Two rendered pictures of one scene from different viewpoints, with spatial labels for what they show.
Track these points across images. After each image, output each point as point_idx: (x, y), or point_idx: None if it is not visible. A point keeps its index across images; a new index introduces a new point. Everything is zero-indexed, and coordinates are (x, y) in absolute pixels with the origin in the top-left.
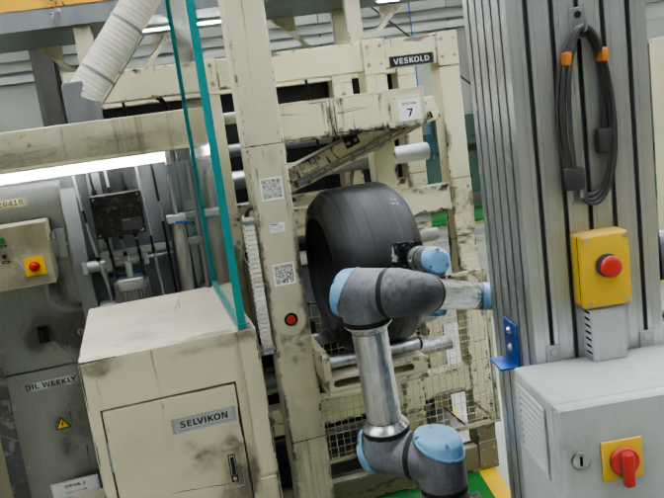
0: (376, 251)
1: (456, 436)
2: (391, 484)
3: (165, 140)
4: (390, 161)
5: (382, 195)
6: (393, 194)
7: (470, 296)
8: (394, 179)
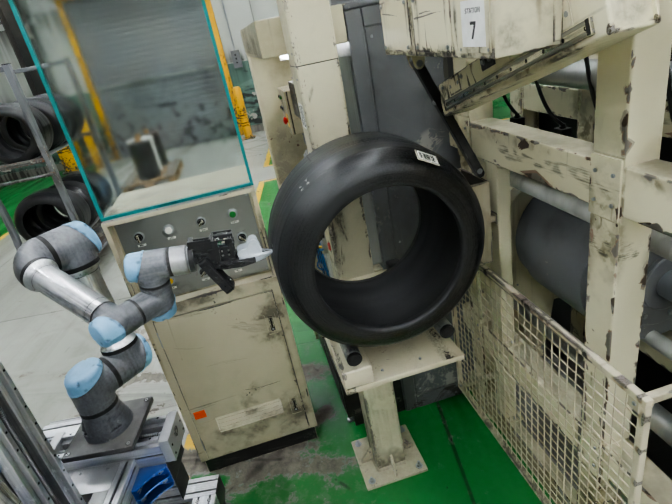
0: (270, 230)
1: (70, 381)
2: (555, 496)
3: (257, 49)
4: (617, 103)
5: (313, 170)
6: (318, 175)
7: (70, 311)
8: (618, 140)
